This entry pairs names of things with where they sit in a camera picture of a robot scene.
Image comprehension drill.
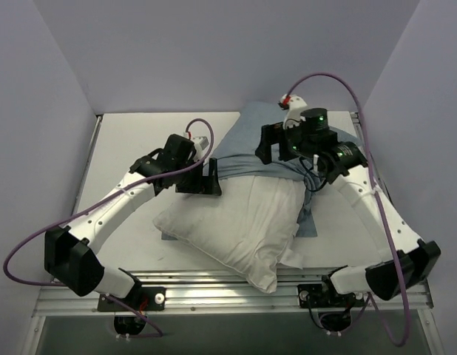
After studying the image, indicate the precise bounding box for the blue pillowcase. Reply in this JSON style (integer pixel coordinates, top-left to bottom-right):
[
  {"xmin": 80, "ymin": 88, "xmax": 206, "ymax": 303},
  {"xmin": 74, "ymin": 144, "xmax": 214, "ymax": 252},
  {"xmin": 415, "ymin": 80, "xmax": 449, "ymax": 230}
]
[{"xmin": 160, "ymin": 101, "xmax": 362, "ymax": 271}]

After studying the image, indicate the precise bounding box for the white pillow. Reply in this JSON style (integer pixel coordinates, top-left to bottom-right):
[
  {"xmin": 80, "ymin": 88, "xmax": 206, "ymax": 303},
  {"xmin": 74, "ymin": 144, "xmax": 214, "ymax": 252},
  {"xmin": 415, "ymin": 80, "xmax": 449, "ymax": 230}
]
[{"xmin": 153, "ymin": 176, "xmax": 305, "ymax": 294}]

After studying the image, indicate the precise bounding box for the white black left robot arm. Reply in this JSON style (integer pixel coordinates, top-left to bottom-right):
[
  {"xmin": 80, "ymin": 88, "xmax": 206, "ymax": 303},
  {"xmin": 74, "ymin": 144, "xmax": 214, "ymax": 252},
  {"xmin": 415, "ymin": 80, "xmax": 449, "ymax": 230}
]
[{"xmin": 44, "ymin": 132, "xmax": 222, "ymax": 310}]

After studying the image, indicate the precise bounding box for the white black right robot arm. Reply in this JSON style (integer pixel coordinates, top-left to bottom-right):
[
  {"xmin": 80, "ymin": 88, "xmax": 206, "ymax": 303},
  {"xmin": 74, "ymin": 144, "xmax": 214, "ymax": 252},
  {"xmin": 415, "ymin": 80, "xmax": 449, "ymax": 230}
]
[{"xmin": 255, "ymin": 106, "xmax": 441, "ymax": 305}]

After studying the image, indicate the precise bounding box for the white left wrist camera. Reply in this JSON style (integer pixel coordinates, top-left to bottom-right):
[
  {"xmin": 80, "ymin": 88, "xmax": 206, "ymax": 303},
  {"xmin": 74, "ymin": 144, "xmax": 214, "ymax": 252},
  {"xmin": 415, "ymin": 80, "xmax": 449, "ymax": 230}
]
[{"xmin": 183, "ymin": 132, "xmax": 209, "ymax": 161}]

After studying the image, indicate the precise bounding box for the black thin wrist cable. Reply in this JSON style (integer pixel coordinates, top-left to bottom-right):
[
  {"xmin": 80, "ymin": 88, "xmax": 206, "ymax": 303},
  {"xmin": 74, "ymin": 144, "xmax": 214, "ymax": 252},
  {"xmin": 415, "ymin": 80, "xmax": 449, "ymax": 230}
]
[{"xmin": 298, "ymin": 157, "xmax": 333, "ymax": 193}]

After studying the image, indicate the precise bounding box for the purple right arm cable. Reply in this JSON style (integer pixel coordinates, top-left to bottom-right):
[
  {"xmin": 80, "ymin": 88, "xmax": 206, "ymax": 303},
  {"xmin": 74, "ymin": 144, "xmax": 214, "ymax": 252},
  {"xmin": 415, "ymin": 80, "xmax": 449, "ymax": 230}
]
[{"xmin": 283, "ymin": 72, "xmax": 410, "ymax": 348}]

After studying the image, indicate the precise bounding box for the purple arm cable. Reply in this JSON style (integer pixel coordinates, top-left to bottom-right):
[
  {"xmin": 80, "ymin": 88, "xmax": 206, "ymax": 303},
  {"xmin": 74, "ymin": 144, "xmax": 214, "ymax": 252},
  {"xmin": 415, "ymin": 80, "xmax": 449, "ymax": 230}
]
[
  {"xmin": 283, "ymin": 72, "xmax": 410, "ymax": 348},
  {"xmin": 2, "ymin": 118, "xmax": 214, "ymax": 339}
]

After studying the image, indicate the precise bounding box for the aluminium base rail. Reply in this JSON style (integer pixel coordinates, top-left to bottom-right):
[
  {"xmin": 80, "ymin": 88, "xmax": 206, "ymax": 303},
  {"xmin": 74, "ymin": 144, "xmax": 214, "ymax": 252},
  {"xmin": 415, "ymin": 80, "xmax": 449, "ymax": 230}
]
[{"xmin": 32, "ymin": 269, "xmax": 435, "ymax": 315}]

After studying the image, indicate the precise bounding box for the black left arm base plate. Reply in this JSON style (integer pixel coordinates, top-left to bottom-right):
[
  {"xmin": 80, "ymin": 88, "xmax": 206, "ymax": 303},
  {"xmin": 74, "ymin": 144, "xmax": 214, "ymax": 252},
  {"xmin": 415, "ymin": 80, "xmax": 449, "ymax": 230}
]
[{"xmin": 97, "ymin": 286, "xmax": 166, "ymax": 312}]

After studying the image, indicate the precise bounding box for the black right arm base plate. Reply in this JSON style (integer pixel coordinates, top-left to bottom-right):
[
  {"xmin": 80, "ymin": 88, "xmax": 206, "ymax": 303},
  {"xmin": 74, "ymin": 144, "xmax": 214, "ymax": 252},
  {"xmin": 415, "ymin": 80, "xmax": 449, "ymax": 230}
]
[{"xmin": 297, "ymin": 283, "xmax": 365, "ymax": 308}]

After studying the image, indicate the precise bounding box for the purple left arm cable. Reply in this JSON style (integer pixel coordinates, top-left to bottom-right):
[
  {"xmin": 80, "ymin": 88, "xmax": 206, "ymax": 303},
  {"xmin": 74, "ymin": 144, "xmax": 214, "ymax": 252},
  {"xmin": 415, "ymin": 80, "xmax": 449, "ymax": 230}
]
[{"xmin": 2, "ymin": 118, "xmax": 214, "ymax": 339}]

